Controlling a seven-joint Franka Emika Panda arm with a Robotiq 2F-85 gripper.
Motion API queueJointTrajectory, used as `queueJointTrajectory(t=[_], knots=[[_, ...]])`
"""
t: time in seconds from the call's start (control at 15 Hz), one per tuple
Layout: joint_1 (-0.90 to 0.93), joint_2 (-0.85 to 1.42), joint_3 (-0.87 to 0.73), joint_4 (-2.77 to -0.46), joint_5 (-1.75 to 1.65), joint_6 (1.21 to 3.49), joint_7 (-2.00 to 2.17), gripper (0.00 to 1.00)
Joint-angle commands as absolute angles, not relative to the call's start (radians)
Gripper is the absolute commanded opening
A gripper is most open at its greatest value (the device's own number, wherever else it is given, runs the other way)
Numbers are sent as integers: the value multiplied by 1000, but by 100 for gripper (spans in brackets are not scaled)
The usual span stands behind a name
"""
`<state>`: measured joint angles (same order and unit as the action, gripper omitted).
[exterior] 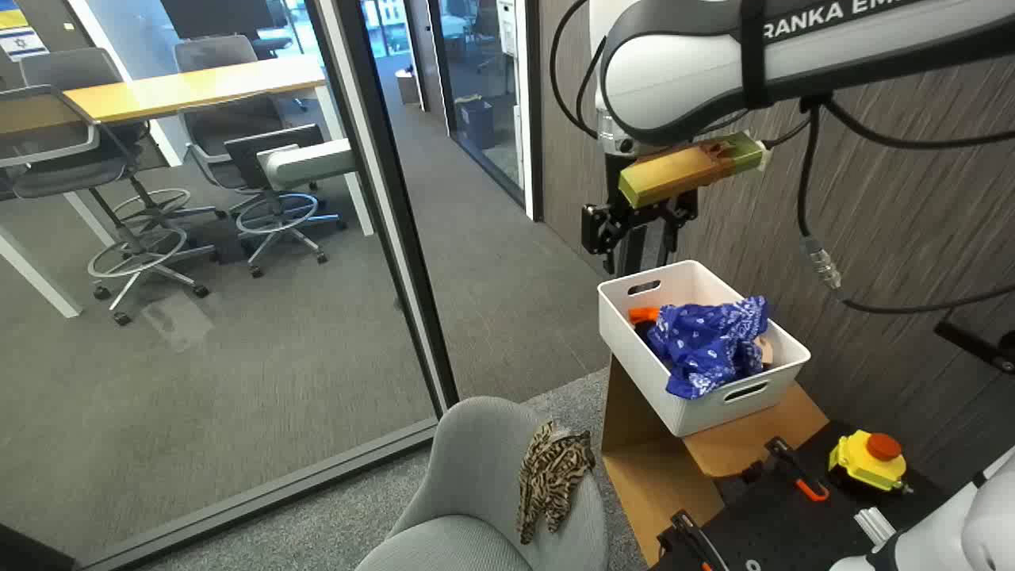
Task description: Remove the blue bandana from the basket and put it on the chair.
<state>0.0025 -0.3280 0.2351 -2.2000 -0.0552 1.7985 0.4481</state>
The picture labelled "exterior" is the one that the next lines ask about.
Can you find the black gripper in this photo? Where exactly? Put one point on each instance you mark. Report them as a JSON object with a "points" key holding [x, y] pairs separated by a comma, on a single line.
{"points": [[615, 229]]}

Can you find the blue patterned bandana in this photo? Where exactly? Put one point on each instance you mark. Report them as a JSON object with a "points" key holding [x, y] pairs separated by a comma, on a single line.
{"points": [[707, 348]]}

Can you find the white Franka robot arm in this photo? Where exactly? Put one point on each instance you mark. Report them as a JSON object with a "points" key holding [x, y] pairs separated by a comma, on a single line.
{"points": [[672, 69]]}

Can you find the orange cloth in basket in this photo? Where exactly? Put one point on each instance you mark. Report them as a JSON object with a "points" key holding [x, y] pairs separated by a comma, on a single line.
{"points": [[644, 315]]}

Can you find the white plastic basket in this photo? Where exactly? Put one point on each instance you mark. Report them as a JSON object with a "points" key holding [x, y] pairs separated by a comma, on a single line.
{"points": [[686, 283]]}

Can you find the beige cloth in basket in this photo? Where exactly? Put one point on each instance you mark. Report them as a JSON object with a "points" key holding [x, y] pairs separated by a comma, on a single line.
{"points": [[772, 350]]}

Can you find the grey upholstered chair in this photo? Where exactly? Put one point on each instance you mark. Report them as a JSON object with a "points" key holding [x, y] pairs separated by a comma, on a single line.
{"points": [[463, 512]]}

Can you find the leopard print cloth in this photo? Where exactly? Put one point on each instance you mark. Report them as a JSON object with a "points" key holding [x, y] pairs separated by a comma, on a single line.
{"points": [[548, 475]]}

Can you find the cardboard box stand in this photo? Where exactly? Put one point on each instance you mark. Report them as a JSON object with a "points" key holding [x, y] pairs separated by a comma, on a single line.
{"points": [[658, 475]]}

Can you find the black orange clamp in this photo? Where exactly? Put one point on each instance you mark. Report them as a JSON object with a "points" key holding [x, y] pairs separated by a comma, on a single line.
{"points": [[809, 487]]}

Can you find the black clamp bottom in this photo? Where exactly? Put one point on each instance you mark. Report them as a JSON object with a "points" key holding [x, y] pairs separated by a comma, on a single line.
{"points": [[686, 548]]}

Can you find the black table mat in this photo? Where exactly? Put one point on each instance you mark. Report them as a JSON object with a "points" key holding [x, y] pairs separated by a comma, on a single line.
{"points": [[766, 524]]}

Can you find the grey office stool right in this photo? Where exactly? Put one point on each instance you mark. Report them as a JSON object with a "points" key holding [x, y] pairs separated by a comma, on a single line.
{"points": [[250, 147]]}

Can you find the grey office stool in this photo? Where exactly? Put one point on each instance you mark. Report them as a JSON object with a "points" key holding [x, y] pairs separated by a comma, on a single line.
{"points": [[250, 147], [49, 145]]}

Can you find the yellow emergency stop button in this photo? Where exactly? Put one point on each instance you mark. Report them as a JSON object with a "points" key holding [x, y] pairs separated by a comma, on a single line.
{"points": [[871, 458]]}

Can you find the wooden top office table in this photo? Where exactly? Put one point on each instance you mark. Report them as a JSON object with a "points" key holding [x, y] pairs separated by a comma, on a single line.
{"points": [[163, 97]]}

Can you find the grey office stool left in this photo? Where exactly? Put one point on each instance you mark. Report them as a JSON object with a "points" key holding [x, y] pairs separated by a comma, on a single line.
{"points": [[49, 145]]}

